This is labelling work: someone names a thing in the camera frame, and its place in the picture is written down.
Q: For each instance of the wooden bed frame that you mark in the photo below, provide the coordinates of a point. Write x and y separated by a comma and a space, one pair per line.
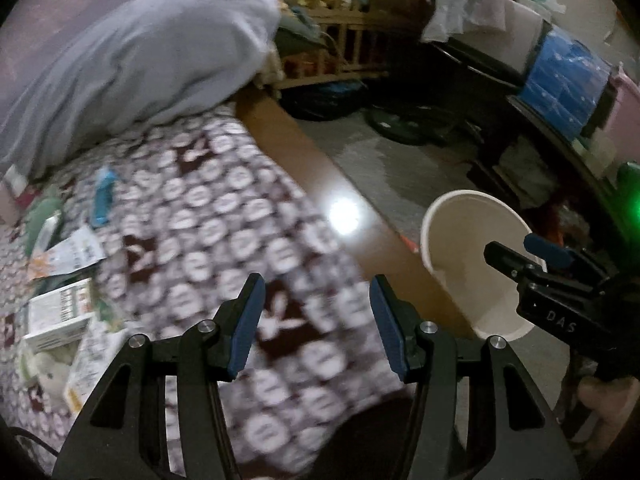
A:
300, 145

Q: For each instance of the white soft toy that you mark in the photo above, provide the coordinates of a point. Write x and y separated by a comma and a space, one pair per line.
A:
45, 367

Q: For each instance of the blue box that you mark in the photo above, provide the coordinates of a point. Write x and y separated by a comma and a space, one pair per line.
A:
565, 85

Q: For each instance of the white flat packet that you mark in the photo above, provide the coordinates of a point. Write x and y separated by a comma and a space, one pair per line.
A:
87, 375

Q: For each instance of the person's right hand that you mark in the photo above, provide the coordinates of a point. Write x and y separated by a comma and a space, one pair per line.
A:
605, 405

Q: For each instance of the wooden slatted crib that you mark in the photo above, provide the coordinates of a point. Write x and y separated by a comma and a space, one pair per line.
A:
350, 25

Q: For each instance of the white green printed box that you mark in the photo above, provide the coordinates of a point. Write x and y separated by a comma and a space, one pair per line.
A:
57, 315

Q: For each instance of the white paper bowl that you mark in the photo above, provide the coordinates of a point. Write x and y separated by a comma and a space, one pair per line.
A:
465, 240

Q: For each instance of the grey duvet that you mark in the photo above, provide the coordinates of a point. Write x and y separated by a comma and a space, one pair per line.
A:
140, 55

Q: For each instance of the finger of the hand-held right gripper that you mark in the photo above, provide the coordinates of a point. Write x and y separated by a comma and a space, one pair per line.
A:
505, 257
547, 250

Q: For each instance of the white orange printed packet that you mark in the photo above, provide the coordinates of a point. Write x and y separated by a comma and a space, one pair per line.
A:
67, 255

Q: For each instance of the black bag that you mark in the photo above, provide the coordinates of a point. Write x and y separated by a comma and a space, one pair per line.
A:
325, 100

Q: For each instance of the black round floor stand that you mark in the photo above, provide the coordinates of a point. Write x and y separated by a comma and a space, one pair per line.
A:
415, 125

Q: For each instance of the green cloth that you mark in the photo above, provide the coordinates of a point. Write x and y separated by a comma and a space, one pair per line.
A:
40, 220

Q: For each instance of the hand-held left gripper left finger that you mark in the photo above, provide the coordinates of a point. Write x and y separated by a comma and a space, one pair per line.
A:
245, 332

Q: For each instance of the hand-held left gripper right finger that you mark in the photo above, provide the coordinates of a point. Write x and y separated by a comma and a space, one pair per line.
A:
387, 332

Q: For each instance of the white plastic sheet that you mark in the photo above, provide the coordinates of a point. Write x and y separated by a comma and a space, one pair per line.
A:
465, 5

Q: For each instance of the light blue snack packet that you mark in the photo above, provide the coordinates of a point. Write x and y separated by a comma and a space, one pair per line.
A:
102, 200

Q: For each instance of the dark shelf unit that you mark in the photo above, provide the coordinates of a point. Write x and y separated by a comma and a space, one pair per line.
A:
540, 135

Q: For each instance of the pink plastic container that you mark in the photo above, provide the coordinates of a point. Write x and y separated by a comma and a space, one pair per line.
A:
627, 115

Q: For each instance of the brown white printed blanket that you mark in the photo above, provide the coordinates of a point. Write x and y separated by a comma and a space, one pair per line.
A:
210, 200

